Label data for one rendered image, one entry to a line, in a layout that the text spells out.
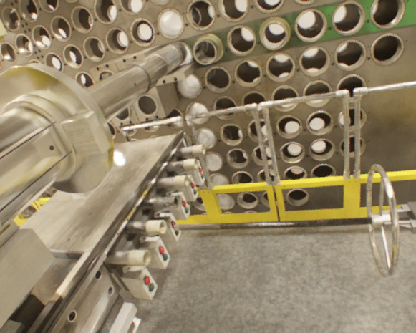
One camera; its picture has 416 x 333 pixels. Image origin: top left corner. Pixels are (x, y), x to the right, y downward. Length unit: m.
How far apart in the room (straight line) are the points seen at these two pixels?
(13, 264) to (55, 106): 0.45
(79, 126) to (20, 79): 0.21
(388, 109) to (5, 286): 2.78
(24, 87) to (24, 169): 0.23
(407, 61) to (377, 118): 0.52
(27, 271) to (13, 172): 0.36
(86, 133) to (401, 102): 2.55
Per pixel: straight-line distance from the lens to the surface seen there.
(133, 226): 1.28
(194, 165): 1.58
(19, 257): 0.93
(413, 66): 2.76
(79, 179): 0.88
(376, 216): 1.06
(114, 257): 1.19
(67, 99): 0.75
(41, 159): 0.73
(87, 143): 0.72
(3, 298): 0.92
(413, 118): 2.92
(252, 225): 1.08
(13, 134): 0.71
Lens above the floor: 1.60
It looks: 30 degrees down
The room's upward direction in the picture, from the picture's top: 17 degrees counter-clockwise
